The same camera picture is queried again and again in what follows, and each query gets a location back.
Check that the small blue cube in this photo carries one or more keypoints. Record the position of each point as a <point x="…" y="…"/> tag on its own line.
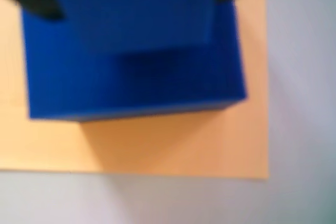
<point x="136" y="9"/>

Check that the large blue cube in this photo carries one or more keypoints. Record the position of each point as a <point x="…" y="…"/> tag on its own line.
<point x="131" y="82"/>

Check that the orange paper square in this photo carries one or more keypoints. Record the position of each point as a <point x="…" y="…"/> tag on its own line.
<point x="170" y="145"/>

